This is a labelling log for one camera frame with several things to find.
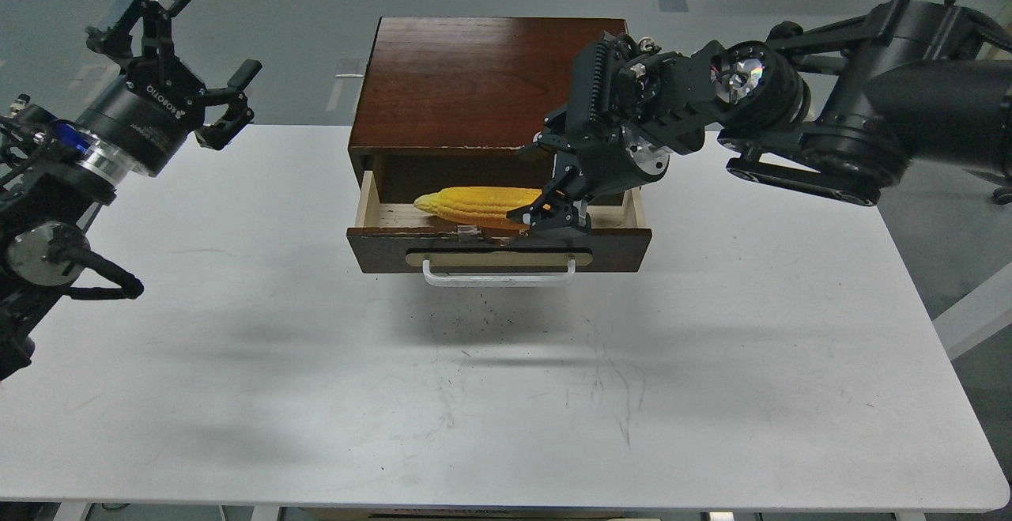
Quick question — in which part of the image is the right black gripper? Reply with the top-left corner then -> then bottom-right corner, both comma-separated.
506,32 -> 708,239

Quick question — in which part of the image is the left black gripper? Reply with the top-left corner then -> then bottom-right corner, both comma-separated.
75,0 -> 262,176

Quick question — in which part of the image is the yellow corn cob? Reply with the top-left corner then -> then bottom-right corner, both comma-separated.
413,186 -> 542,232

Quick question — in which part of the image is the wooden drawer with white handle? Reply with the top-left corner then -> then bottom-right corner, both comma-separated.
346,172 -> 653,275

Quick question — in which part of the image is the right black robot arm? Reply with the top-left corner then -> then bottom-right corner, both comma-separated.
507,0 -> 1011,239

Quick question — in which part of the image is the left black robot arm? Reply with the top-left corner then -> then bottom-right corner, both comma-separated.
1,0 -> 262,378

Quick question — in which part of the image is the dark wooden cabinet box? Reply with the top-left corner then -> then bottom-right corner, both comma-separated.
348,17 -> 628,203

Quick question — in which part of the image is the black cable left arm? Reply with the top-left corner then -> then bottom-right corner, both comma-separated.
47,244 -> 145,302

